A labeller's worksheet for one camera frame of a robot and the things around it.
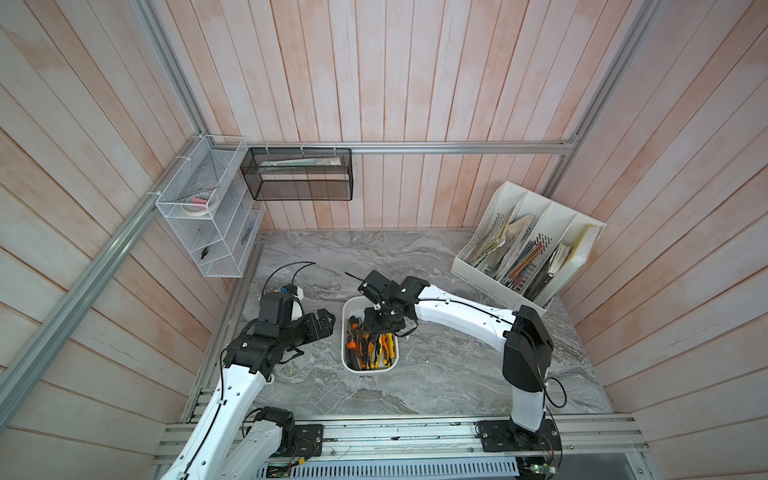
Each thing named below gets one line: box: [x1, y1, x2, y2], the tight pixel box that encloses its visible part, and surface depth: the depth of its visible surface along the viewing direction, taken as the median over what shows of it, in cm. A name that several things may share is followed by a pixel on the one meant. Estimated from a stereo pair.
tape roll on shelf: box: [182, 195, 212, 217], surface depth 75 cm
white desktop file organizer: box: [451, 181, 606, 314], surface depth 97 cm
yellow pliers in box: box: [375, 333, 396, 369], surface depth 87 cm
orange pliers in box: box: [346, 316, 370, 370], surface depth 85 cm
